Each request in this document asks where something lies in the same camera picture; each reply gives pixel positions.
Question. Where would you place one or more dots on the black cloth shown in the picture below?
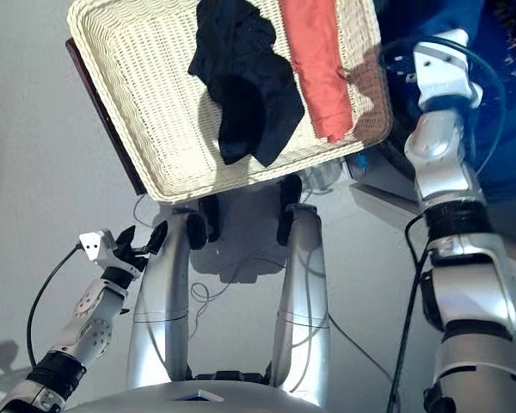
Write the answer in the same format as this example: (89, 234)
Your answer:
(245, 107)

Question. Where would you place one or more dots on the pale woven basket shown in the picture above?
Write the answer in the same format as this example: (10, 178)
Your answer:
(133, 107)

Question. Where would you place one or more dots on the dark brown wooden stand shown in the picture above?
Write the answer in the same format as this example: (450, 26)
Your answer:
(106, 116)

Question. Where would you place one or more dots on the silver robot torso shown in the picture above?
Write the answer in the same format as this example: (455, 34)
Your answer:
(155, 402)

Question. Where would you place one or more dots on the orange-red cloth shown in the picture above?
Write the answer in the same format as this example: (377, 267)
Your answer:
(318, 64)

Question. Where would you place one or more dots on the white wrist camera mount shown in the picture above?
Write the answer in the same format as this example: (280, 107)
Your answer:
(443, 73)
(94, 247)

